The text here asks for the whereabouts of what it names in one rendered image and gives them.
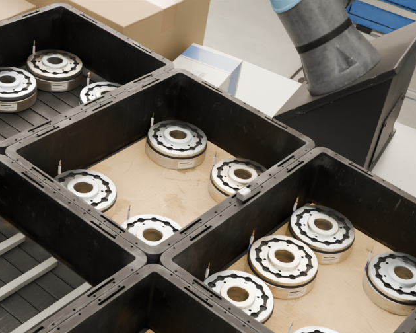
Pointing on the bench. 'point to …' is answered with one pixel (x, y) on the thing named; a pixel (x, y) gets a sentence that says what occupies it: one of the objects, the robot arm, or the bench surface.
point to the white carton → (211, 67)
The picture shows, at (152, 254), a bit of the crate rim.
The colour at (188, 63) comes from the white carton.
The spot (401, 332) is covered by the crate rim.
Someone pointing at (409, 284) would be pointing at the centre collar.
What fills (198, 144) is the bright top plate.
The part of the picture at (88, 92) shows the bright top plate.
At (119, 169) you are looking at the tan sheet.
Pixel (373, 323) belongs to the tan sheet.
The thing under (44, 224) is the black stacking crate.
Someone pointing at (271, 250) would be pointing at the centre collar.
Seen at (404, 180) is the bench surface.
